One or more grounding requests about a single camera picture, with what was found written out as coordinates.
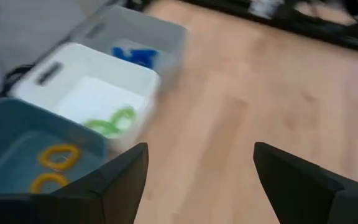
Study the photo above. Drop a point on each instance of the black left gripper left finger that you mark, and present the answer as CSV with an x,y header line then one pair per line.
x,y
113,193

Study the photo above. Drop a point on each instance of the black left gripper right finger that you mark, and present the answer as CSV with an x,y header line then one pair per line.
x,y
306,199

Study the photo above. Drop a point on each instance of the white plastic bin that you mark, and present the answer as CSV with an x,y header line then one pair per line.
x,y
98,93

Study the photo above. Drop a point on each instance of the teal plastic bin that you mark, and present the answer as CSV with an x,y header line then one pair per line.
x,y
8,140

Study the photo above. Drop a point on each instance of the grey plastic bin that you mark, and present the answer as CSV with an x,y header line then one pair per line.
x,y
154,34

